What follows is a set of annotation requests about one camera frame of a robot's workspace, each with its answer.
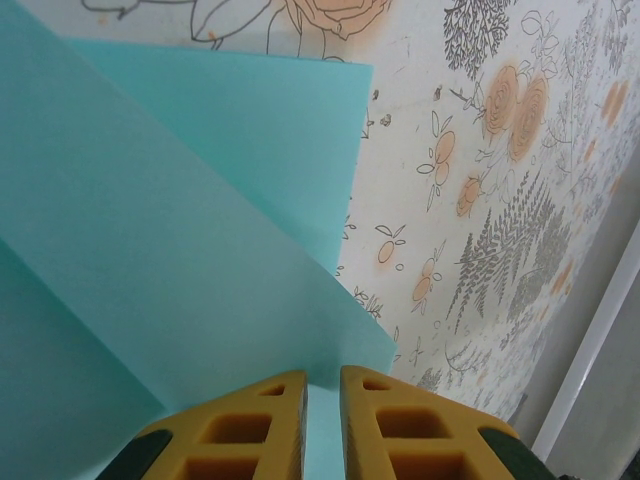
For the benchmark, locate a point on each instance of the light blue paper sheet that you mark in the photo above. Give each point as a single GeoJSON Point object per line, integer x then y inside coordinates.
{"type": "Point", "coordinates": [150, 200]}

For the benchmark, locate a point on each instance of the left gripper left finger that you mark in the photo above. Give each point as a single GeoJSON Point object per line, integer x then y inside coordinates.
{"type": "Point", "coordinates": [240, 435]}

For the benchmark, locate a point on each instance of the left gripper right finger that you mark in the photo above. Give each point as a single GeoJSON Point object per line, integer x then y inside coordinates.
{"type": "Point", "coordinates": [415, 435]}

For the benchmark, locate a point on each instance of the floral tablecloth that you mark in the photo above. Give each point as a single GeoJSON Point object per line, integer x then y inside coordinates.
{"type": "Point", "coordinates": [500, 150]}

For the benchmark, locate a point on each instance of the aluminium frame rail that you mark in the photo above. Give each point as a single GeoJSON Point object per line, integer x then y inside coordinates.
{"type": "Point", "coordinates": [600, 350]}

